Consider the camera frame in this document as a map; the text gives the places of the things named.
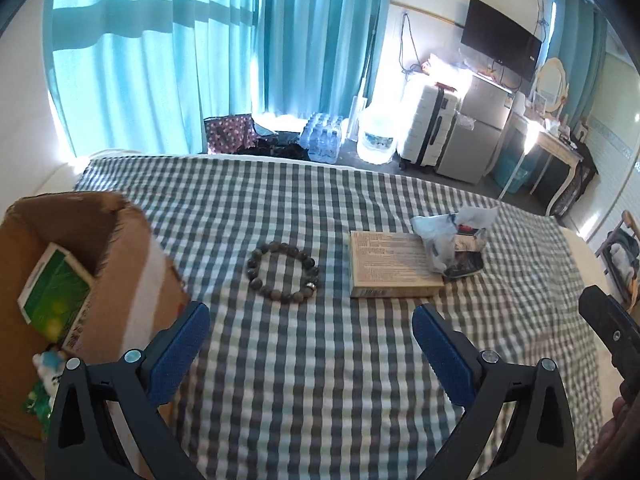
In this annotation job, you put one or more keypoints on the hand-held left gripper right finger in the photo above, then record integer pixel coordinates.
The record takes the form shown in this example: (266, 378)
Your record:
(440, 355)

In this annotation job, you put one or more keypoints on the green foil medicine packet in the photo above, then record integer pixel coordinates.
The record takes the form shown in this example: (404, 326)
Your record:
(37, 400)

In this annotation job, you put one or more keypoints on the cream round desktop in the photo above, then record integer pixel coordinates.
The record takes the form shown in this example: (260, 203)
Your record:
(582, 265)

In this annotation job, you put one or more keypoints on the person's right hand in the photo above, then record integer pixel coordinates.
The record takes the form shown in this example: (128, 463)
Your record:
(615, 440)

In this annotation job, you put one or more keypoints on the wooden chair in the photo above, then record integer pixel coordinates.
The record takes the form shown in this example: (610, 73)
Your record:
(622, 255)

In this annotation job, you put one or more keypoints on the dark floral packet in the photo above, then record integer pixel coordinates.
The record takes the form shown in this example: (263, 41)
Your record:
(465, 262)

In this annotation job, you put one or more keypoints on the white dressing table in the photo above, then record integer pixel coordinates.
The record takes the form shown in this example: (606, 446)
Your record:
(555, 145)

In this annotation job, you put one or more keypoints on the large water jug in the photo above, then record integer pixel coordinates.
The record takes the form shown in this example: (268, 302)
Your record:
(377, 135)

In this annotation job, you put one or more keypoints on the light teal curtain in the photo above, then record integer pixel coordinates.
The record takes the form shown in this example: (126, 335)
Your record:
(150, 60)

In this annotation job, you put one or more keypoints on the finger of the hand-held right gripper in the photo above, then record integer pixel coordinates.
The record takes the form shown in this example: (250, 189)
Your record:
(615, 330)

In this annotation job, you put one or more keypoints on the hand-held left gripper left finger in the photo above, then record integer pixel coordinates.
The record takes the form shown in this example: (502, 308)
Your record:
(180, 355)

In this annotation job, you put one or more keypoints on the white suitcase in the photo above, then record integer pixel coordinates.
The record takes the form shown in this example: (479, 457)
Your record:
(425, 125)

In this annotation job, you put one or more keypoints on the brown cardboard box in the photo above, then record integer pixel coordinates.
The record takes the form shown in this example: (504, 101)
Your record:
(135, 280)

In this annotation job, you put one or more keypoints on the flat yellow box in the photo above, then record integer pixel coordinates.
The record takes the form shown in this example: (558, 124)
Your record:
(385, 260)

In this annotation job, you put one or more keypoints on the teal curtain beside mirror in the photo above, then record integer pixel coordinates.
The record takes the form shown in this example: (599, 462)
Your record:
(580, 45)

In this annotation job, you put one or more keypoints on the blue tissue packet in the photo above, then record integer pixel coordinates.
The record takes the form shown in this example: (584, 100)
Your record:
(50, 367)

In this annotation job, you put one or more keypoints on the oval white mirror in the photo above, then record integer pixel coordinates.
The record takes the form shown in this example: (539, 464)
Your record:
(549, 82)

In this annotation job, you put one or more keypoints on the white plastic bag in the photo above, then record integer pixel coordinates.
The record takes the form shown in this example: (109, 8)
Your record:
(435, 235)

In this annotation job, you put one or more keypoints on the silver small fridge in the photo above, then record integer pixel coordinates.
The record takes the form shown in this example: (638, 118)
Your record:
(475, 130)

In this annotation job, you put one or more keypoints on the pack of water bottles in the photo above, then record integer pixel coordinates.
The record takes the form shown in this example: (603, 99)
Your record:
(322, 137)

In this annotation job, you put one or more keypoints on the polka dot bag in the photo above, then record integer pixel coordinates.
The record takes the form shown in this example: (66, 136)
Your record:
(227, 132)

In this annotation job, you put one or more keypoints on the green and white medicine box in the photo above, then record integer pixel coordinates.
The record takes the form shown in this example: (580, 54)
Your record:
(57, 295)

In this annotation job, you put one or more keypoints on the black wall television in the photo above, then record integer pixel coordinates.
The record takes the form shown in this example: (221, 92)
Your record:
(500, 35)

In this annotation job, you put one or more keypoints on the black bag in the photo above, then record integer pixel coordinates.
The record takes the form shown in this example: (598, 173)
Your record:
(277, 147)

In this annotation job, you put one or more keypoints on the dark teal curtain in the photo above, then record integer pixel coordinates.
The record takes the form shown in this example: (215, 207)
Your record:
(320, 35)

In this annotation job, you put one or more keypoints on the checked tablecloth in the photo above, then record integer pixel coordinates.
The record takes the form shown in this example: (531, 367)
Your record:
(325, 360)

